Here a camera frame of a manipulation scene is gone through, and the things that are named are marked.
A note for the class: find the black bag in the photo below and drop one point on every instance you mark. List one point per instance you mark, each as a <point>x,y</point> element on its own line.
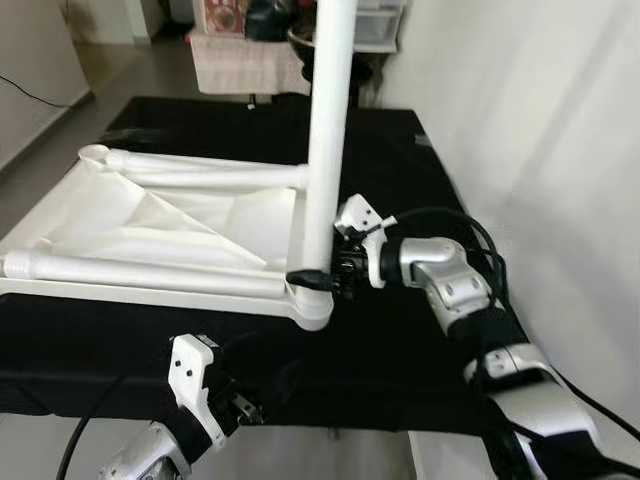
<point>268,18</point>

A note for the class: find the clear plastic storage bin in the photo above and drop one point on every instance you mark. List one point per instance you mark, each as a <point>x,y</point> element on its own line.
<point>380,25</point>

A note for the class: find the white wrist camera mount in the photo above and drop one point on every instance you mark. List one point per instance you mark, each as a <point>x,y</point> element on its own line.
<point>358,215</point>
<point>190,375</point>

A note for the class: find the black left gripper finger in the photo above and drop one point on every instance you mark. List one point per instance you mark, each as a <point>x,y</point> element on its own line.
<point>280,382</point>

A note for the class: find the grey tape strip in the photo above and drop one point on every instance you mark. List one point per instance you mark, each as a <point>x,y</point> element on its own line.
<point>424,140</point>

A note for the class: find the white plastic children table top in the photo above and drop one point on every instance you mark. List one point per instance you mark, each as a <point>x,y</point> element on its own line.
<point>150,225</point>

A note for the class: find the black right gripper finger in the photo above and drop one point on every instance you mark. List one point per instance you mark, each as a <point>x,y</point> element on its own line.
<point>308,279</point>

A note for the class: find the red patterned box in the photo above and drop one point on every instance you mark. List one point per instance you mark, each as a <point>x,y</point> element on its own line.
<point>218,15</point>

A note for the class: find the black round stool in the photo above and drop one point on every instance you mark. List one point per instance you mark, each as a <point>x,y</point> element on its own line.
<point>365,72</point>

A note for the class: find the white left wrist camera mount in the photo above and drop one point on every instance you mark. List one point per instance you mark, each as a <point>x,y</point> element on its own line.
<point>190,375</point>

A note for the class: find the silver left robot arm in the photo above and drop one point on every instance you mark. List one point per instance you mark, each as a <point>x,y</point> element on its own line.
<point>150,460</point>

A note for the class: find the black tablecloth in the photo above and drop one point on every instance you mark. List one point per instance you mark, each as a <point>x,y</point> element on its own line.
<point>400,150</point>

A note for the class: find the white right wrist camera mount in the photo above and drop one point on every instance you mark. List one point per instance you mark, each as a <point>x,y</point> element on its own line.
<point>358,215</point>

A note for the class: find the cloth covered side table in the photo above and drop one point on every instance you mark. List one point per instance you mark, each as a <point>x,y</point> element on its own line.
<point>240,65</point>

